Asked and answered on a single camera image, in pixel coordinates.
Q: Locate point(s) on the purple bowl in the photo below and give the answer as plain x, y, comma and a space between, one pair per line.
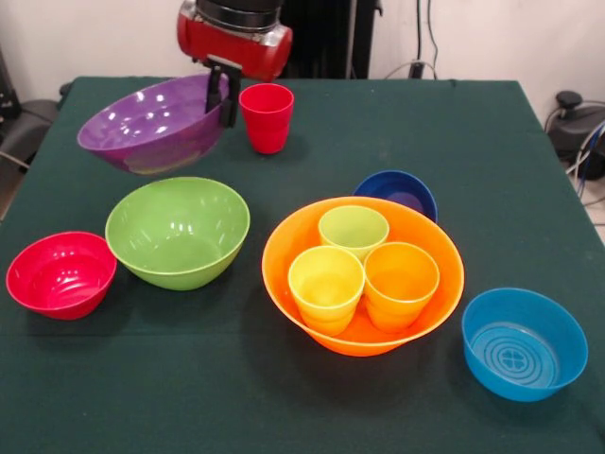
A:
142, 127

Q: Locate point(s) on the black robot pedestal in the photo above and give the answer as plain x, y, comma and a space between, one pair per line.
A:
326, 38

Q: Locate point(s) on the light green cup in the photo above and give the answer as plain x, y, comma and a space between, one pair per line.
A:
352, 232

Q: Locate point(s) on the light green bowl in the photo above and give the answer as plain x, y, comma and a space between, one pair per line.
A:
175, 227

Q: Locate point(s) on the red-pink cup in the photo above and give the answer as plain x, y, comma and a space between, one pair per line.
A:
267, 127

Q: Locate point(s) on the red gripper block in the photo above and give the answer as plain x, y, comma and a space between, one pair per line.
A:
227, 49

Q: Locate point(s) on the black metal stand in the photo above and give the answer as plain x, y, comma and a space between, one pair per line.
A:
7, 94

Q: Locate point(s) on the orange cup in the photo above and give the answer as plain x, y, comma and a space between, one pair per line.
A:
399, 307

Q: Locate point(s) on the red-pink bowl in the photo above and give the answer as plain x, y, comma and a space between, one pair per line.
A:
61, 274

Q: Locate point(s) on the dark blue bowl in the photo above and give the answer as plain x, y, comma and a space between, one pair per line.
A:
392, 182

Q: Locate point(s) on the yellow cup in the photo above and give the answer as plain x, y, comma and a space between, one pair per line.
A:
326, 307

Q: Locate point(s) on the light blue bowl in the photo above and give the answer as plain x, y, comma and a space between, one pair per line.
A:
572, 340

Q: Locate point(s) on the large orange bowl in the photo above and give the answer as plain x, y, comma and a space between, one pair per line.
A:
279, 269

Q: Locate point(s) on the dark green tablecloth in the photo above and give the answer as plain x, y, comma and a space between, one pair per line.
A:
236, 416

